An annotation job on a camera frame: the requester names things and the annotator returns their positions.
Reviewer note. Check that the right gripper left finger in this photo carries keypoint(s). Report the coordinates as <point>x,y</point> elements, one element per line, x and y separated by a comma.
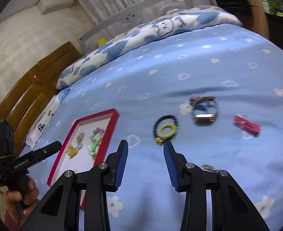
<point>60,206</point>

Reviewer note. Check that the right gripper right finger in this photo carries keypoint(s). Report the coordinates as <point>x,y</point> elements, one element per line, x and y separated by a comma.
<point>231,207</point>

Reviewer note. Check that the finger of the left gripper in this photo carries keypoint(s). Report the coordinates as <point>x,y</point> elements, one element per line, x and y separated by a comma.
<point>33,157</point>

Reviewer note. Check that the yellow hair claw clip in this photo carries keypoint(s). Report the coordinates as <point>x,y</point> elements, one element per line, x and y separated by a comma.
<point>72,151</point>

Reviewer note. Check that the red jewelry tray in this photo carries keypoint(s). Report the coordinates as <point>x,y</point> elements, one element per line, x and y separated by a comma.
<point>92,134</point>

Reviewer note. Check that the pink hair clip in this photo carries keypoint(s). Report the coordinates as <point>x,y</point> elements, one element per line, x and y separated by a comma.
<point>246,125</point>

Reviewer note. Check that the gold square watch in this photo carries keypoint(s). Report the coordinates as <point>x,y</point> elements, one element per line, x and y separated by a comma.
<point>205,110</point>

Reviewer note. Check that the person's left hand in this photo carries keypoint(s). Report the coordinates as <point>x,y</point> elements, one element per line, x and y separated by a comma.
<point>20,207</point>

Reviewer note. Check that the white printed pillow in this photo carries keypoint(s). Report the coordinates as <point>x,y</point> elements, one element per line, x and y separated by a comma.
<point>41,122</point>

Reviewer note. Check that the wooden headboard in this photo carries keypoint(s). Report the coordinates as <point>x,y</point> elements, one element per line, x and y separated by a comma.
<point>32,93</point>

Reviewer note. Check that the blue patterned bed sheet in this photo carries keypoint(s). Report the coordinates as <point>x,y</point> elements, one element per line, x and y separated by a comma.
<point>241,69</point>

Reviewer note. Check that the yellow toy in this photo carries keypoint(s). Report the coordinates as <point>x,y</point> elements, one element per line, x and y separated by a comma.
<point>101,42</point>

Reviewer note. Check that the white air conditioner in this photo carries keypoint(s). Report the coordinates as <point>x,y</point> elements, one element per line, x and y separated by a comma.
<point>48,6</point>

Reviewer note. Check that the wooden wardrobe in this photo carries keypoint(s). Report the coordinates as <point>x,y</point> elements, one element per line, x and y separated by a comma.
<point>257,22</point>

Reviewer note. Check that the blue cloud print quilt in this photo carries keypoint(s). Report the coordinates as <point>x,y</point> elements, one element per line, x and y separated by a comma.
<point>184,20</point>

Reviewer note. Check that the green and white boxes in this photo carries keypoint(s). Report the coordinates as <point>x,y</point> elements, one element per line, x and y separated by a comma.
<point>271,6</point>

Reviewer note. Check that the white bed guard rail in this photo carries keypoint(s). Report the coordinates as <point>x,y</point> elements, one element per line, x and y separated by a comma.
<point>128,18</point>

